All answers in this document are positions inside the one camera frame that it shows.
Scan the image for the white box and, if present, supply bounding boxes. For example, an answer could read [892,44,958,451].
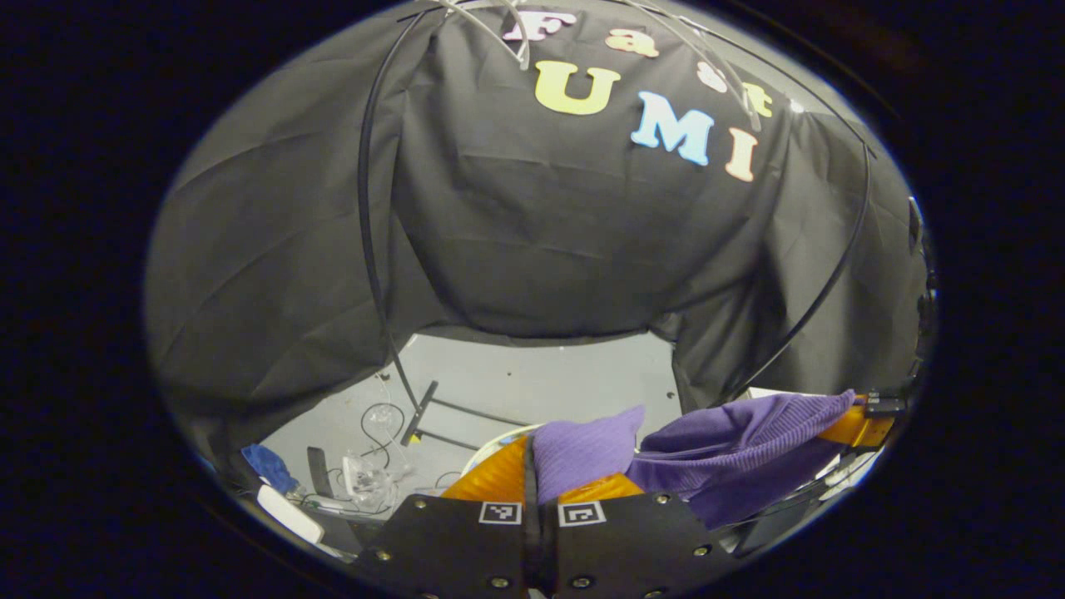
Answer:
[258,485,325,543]

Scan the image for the blue cloth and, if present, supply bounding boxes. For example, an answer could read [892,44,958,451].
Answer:
[241,443,299,493]

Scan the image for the black strap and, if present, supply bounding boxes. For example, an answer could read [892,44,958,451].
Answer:
[306,447,334,498]

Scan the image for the black backdrop cloth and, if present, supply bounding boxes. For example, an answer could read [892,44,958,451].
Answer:
[146,0,937,467]

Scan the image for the cream laundry hamper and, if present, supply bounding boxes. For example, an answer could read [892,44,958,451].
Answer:
[460,423,883,550]

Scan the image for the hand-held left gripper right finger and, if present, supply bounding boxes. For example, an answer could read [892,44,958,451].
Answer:
[541,476,743,599]

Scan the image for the white clothes hanger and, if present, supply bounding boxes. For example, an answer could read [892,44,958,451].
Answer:
[433,0,531,72]
[624,0,762,132]

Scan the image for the purple ribbed cardigan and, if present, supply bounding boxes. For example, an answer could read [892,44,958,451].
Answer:
[531,389,858,531]

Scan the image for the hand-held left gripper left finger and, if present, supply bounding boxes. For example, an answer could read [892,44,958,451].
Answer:
[354,433,542,599]

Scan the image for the black clothes rack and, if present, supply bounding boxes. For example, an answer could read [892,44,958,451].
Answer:
[358,0,876,454]

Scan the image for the clear plastic bag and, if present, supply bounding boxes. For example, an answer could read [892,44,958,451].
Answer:
[343,453,392,508]

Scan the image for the black cable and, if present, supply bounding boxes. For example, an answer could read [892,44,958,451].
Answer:
[358,402,409,467]

